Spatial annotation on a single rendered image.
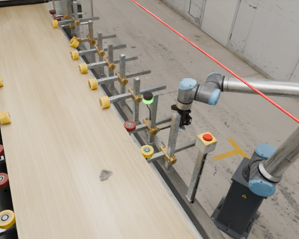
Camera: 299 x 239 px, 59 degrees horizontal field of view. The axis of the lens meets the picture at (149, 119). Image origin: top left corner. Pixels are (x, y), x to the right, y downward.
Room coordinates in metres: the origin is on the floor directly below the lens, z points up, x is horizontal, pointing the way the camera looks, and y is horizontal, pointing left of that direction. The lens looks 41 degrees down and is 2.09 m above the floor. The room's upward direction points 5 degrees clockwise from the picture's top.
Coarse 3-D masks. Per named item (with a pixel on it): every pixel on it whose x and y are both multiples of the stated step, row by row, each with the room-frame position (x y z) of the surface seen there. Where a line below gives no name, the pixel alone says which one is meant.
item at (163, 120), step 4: (168, 116) 1.48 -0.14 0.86; (156, 120) 1.42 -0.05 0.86; (160, 120) 1.42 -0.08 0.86; (164, 120) 1.43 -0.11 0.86; (168, 120) 1.45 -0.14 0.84; (140, 124) 1.37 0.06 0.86; (144, 124) 1.37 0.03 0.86; (156, 124) 1.40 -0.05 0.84; (136, 128) 1.32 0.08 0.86; (140, 128) 1.33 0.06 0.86; (144, 128) 1.35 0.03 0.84; (128, 132) 1.28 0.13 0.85; (132, 132) 1.30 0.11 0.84
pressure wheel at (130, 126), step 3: (129, 120) 1.34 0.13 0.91; (126, 123) 1.32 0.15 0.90; (129, 123) 1.31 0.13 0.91; (132, 123) 1.32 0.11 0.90; (126, 126) 1.28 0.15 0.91; (129, 126) 1.29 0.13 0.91; (132, 126) 1.29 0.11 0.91; (135, 126) 1.30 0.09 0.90; (126, 129) 1.27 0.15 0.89; (129, 129) 1.27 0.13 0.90; (132, 129) 1.27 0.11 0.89
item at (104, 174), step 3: (102, 171) 0.90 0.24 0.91; (105, 171) 0.91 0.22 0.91; (108, 171) 0.90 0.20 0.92; (111, 171) 0.91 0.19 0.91; (102, 174) 0.88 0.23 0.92; (105, 174) 0.89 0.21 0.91; (108, 174) 0.89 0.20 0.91; (111, 174) 0.89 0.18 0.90; (99, 177) 0.87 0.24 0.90; (102, 177) 0.86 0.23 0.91; (105, 177) 0.87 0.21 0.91; (108, 177) 0.87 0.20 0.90; (102, 180) 0.85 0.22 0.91
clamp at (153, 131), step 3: (144, 120) 1.40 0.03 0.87; (147, 120) 1.40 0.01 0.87; (147, 123) 1.37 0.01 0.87; (147, 126) 1.35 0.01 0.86; (147, 129) 1.35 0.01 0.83; (150, 129) 1.32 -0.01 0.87; (153, 129) 1.31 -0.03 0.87; (156, 129) 1.32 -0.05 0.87; (150, 132) 1.31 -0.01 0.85; (153, 132) 1.31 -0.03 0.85; (156, 132) 1.32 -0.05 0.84
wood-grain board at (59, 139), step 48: (0, 48) 2.21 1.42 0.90; (48, 48) 2.28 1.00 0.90; (0, 96) 1.50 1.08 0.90; (48, 96) 1.55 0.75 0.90; (96, 96) 1.59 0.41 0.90; (48, 144) 1.08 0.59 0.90; (96, 144) 1.11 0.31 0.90; (48, 192) 0.75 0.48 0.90; (96, 192) 0.78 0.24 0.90; (144, 192) 0.80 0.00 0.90
